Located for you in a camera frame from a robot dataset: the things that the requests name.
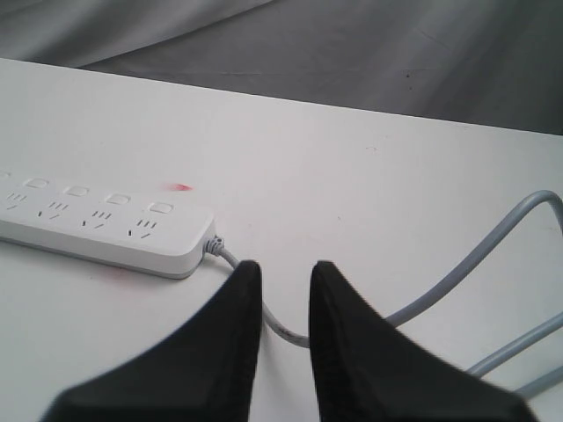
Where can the white five-outlet power strip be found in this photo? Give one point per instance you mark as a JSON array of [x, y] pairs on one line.
[[139, 232]]

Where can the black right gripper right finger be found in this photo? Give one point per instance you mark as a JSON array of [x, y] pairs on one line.
[[366, 370]]

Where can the grey backdrop cloth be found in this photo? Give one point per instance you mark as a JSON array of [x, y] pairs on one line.
[[495, 63]]

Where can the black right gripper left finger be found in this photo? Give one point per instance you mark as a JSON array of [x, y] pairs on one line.
[[204, 371]]

